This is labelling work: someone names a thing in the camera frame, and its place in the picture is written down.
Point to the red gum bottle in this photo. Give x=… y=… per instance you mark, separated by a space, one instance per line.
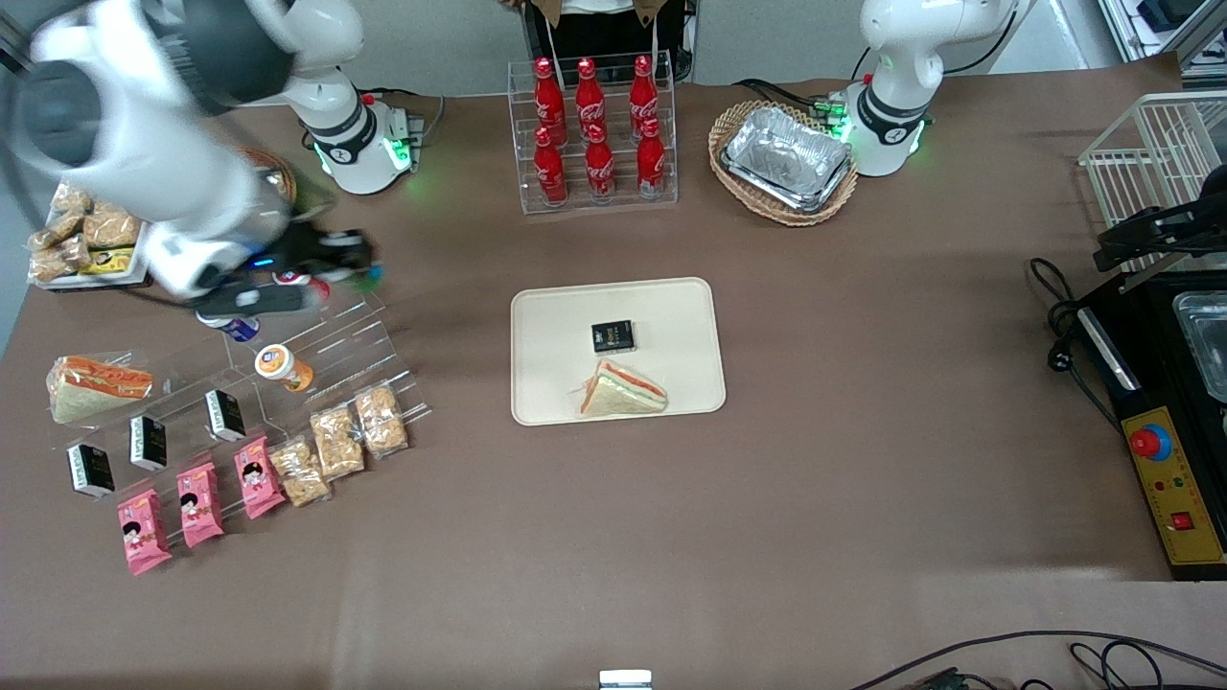
x=299 y=283

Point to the yellow snack packet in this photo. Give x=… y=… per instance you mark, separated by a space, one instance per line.
x=107 y=261

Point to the orange gum bottle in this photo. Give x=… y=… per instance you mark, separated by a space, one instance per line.
x=283 y=367

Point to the clear wrapped cereal bar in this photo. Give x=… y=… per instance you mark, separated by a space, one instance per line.
x=337 y=441
x=299 y=471
x=381 y=420

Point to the blue gum bottle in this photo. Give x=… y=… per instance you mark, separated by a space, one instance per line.
x=235 y=328

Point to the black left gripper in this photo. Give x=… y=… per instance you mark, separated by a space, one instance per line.
x=1203 y=218

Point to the green gum bottle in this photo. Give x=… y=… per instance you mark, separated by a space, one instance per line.
x=370 y=274

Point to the clear plastic container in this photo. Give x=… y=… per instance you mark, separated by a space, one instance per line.
x=1206 y=345

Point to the grey connector box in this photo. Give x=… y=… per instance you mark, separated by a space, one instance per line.
x=403 y=125

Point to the grey snack tray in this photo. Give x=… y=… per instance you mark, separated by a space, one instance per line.
x=96 y=280

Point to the small white device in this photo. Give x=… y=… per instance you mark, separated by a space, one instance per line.
x=625 y=679

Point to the black sealing machine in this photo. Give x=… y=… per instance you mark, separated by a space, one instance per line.
x=1165 y=383

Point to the yellow control panel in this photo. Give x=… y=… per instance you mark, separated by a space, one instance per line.
x=1174 y=489

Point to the round brown basket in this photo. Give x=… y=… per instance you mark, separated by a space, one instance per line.
x=276 y=177

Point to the wrapped triangle sandwich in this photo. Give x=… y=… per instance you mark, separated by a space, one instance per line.
x=96 y=388
x=623 y=391

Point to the small black gum box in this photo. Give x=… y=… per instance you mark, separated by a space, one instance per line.
x=90 y=470
x=613 y=336
x=224 y=415
x=148 y=442

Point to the cream plastic tray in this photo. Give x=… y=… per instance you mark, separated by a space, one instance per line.
x=671 y=326

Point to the pink snack packet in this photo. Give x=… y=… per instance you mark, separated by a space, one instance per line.
x=144 y=532
x=199 y=505
x=259 y=477

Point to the clear acrylic tiered display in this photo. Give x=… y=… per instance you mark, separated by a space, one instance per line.
x=364 y=335

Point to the red cola bottle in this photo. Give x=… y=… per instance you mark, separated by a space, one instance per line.
x=651 y=163
x=588 y=91
x=600 y=168
x=547 y=91
x=643 y=91
x=550 y=172

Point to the aluminium frame shelf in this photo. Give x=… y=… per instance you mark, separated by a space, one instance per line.
x=1150 y=29

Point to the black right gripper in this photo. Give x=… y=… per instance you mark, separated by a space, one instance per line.
x=305 y=248

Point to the wicker basket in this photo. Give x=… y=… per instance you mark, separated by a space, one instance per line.
x=729 y=172

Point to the silver metal strip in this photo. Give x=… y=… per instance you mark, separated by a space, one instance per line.
x=1148 y=275

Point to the stacked foil containers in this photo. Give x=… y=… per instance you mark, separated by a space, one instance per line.
x=788 y=158

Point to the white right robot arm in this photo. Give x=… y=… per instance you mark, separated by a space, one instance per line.
x=144 y=163

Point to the red emergency stop button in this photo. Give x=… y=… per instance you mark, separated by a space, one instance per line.
x=1146 y=442

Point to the clear acrylic bottle rack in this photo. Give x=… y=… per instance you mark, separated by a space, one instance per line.
x=522 y=192

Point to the brown bagged snack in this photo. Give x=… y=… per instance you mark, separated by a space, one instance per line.
x=112 y=228
x=54 y=233
x=47 y=266
x=70 y=199
x=77 y=252

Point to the green terminal connector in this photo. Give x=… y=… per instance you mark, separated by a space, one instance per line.
x=832 y=110

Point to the red rocker switch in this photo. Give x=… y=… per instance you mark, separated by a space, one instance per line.
x=1182 y=521

